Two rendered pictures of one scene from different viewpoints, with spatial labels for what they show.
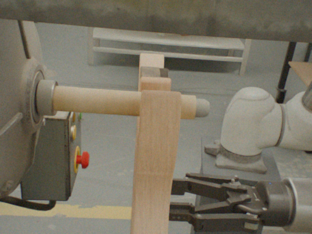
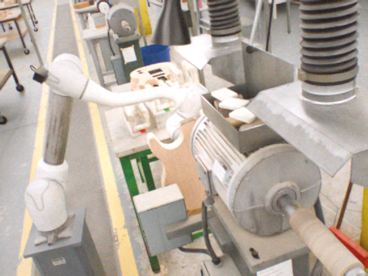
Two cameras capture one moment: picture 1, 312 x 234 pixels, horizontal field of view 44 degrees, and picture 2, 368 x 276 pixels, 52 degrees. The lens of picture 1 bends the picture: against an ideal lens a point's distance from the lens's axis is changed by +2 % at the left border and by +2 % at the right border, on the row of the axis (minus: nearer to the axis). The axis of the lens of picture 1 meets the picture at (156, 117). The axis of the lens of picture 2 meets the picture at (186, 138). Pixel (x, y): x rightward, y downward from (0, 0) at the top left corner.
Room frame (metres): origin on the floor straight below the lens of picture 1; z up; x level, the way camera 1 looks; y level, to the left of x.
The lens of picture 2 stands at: (0.71, 1.25, 1.86)
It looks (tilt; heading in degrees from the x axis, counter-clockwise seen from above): 28 degrees down; 262
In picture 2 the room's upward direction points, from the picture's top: 11 degrees counter-clockwise
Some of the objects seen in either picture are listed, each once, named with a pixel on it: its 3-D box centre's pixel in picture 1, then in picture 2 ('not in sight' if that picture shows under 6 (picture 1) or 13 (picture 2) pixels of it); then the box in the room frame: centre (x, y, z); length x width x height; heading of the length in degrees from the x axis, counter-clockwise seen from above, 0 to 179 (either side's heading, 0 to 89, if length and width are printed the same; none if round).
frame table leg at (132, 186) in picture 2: not in sight; (141, 217); (0.82, -0.55, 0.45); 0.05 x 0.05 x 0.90; 4
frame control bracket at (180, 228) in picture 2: not in sight; (192, 224); (0.62, 0.28, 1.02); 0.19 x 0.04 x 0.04; 4
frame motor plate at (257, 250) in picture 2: not in sight; (261, 212); (0.42, 0.42, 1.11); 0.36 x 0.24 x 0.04; 94
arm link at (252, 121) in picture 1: (250, 118); (45, 201); (1.23, -0.33, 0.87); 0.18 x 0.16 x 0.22; 89
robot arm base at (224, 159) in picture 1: (234, 150); (53, 227); (1.23, -0.30, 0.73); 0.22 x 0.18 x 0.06; 87
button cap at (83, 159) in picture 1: (80, 159); not in sight; (0.71, 0.16, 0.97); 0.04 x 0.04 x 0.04; 4
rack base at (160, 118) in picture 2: not in sight; (163, 110); (0.55, -0.80, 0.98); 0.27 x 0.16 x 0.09; 98
